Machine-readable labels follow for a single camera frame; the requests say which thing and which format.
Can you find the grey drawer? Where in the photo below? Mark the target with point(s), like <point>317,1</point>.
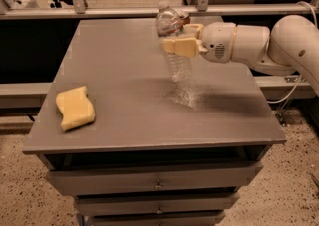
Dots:
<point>154,178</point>
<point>207,218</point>
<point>156,204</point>

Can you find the yellow sponge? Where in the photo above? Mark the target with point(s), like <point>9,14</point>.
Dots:
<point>75,107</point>

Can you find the top grey drawer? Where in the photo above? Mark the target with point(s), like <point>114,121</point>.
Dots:
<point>154,178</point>

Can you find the middle grey drawer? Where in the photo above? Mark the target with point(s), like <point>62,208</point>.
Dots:
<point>156,204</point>

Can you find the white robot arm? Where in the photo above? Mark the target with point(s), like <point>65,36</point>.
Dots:
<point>291,45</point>

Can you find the clear plastic water bottle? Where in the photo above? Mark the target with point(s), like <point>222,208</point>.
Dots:
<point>169,27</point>

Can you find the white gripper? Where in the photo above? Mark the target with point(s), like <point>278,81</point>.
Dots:
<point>217,42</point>

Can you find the bottom grey drawer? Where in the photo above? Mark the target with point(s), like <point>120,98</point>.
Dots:
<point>207,218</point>

